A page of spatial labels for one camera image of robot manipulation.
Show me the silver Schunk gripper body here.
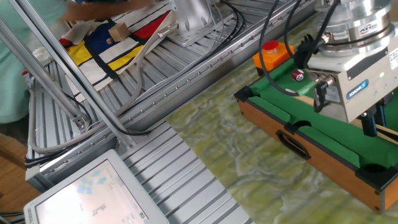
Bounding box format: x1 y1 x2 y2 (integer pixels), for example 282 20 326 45
323 40 398 124

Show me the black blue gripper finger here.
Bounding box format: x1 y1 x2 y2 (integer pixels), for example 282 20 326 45
374 93 394 127
360 108 377 138

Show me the wooden pool cue black handle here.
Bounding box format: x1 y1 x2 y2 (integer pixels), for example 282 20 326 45
284 88 398 144

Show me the bare person forearm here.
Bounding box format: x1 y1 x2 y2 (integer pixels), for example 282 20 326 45
58 0 135 23

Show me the mini green felt pool table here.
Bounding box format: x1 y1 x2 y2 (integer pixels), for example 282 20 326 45
233 42 398 215

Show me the maroon striped pool ball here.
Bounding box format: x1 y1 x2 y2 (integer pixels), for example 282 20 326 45
291 68 306 83

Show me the bare person hand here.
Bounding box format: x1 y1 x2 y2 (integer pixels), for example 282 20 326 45
130 0 157 11

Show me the orange box red push button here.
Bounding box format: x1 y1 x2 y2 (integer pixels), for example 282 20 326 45
252 39 295 77

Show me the green marble pattern mat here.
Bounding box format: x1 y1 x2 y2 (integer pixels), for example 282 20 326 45
166 14 398 224

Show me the colour block patterned cloth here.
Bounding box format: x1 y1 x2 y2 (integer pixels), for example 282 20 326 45
58 6 178 105

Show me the white touchscreen teach pendant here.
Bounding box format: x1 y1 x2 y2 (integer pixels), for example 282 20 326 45
23 149 170 224

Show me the white crumpled tissue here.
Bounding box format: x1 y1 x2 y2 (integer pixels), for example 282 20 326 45
32 46 54 68

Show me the mint green shirted person torso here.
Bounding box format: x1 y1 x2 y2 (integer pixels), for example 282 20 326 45
0 0 68 125

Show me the wooden furniture piece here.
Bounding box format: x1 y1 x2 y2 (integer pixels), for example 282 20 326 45
0 133 28 170

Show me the thick black cable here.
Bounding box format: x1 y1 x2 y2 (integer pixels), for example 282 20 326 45
284 0 342 70

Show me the black cable bundle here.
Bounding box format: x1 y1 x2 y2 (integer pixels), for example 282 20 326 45
102 0 246 138

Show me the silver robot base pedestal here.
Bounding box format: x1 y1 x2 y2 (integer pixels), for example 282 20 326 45
166 0 233 48

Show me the grey corrugated hose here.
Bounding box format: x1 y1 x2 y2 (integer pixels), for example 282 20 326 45
27 20 180 154

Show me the aluminium frame post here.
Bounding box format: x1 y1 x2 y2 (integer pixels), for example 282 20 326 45
4 0 137 149

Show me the aluminium diagonal frame strut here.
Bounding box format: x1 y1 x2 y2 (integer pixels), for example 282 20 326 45
0 14 91 131

